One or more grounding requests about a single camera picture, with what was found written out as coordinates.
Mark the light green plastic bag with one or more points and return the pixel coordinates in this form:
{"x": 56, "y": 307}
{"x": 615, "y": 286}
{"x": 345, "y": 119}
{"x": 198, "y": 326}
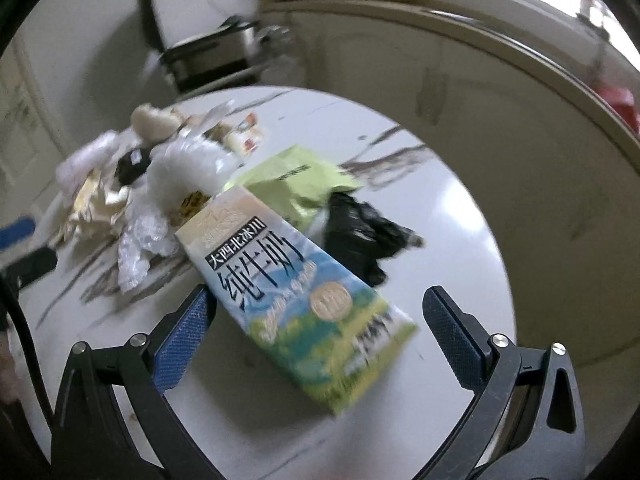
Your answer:
{"x": 295, "y": 180}

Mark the yellow printed packet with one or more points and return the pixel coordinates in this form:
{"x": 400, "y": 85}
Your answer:
{"x": 192, "y": 205}

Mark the black chair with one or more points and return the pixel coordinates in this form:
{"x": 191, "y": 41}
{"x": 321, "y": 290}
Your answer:
{"x": 200, "y": 55}

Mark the white orange snack packet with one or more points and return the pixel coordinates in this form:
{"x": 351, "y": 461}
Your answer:
{"x": 245, "y": 137}

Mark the beige steamed bun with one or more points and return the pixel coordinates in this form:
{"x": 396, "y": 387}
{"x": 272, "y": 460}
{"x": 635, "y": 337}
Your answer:
{"x": 152, "y": 122}

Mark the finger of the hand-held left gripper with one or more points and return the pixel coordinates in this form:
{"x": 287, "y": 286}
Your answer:
{"x": 30, "y": 265}
{"x": 15, "y": 232}

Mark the gold foil wrapper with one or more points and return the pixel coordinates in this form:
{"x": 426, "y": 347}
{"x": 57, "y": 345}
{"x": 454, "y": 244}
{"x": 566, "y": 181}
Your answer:
{"x": 95, "y": 205}

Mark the small dark packet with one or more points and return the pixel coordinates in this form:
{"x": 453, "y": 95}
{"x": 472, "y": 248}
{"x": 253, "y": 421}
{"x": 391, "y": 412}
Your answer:
{"x": 132, "y": 162}

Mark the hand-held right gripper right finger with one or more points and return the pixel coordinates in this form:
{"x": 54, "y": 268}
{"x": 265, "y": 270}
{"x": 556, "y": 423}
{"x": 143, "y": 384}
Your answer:
{"x": 450, "y": 340}

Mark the red cloth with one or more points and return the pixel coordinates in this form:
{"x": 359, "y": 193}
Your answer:
{"x": 620, "y": 105}

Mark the white panelled door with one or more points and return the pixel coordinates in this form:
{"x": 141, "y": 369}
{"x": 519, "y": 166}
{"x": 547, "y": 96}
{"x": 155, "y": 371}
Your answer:
{"x": 20, "y": 120}

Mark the printed milk carton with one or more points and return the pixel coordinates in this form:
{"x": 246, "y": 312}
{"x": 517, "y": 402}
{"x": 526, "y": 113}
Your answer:
{"x": 300, "y": 310}

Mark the black plastic bag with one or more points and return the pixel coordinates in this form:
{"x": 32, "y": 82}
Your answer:
{"x": 355, "y": 240}

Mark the white translucent plastic bag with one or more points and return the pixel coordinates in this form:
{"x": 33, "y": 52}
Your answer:
{"x": 185, "y": 170}

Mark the white crumpled tissue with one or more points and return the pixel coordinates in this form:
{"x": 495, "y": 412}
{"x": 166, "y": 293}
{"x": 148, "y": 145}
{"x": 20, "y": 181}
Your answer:
{"x": 85, "y": 160}

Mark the clear plastic wrapper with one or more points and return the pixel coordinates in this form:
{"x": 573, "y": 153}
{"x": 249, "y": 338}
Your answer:
{"x": 142, "y": 240}

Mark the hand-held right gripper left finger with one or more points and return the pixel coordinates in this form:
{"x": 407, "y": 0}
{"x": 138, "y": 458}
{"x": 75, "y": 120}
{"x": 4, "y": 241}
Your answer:
{"x": 182, "y": 342}

